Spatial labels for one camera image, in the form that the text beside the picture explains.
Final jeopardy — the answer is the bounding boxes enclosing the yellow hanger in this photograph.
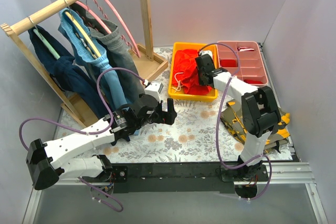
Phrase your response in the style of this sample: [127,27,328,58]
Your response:
[65,11,101,59]

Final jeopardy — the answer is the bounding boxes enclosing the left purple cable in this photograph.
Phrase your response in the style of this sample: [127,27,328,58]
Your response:
[18,67,148,212]

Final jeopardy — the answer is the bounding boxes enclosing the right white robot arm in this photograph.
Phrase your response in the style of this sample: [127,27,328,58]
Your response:
[195,52,281,181]

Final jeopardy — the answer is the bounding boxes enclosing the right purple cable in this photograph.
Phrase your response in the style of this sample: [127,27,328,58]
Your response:
[201,42,272,200]

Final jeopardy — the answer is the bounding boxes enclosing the wooden clothes rack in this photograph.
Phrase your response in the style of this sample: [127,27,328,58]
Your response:
[1,0,168,126]

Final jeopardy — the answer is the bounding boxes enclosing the light blue shorts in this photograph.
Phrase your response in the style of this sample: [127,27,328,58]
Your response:
[58,8,128,110]

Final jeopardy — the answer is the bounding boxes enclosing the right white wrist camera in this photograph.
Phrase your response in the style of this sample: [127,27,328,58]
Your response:
[198,50,213,57]

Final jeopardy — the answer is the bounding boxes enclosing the floral table mat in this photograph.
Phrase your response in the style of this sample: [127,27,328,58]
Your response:
[50,46,293,164]

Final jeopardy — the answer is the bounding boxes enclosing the red white packet in organizer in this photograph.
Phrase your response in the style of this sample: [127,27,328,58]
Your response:
[237,47,255,52]

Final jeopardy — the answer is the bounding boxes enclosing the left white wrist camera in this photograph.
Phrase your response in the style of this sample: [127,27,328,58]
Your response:
[144,81,163,103]

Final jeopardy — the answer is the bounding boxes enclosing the grey shorts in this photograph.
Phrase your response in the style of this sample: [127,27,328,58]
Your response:
[71,3,144,103]

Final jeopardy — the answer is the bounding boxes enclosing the mint green hanger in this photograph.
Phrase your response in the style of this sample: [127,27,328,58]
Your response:
[33,27,60,60]

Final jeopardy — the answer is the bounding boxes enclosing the purple cable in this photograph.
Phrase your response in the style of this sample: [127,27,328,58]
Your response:
[18,67,148,212]
[201,42,272,200]

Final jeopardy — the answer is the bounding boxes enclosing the red item in organizer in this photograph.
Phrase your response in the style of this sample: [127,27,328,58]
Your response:
[220,59,238,68]

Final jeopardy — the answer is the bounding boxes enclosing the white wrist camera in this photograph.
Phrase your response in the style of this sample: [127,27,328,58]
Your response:
[144,81,163,103]
[198,50,213,57]

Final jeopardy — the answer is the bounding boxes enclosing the pink compartment organizer box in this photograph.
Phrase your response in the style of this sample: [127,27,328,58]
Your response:
[216,41,268,87]

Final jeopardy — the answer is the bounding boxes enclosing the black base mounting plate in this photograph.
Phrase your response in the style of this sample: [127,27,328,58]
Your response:
[83,162,268,194]

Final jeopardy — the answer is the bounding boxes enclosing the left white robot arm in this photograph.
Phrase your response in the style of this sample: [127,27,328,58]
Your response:
[26,94,177,190]

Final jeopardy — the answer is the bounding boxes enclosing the empty pink hanger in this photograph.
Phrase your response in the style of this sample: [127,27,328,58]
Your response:
[104,0,141,58]

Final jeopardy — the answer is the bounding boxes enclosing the yellow plastic bin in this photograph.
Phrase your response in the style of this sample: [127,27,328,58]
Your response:
[168,42,218,102]

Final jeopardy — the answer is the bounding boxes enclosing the red cloth in organizer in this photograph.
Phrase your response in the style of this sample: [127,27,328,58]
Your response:
[244,79,264,85]

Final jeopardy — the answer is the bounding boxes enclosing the orange red shorts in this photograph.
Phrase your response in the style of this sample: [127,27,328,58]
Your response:
[172,49,212,95]

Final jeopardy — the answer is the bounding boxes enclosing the camouflage shorts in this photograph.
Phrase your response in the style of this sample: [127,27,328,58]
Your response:
[220,99,290,154]

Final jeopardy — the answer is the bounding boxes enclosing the pink hanger with grey shorts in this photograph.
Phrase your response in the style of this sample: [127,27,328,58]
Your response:
[76,1,111,34]

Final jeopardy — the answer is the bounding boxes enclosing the navy blue shorts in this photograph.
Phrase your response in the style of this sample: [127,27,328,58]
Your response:
[28,26,108,119]

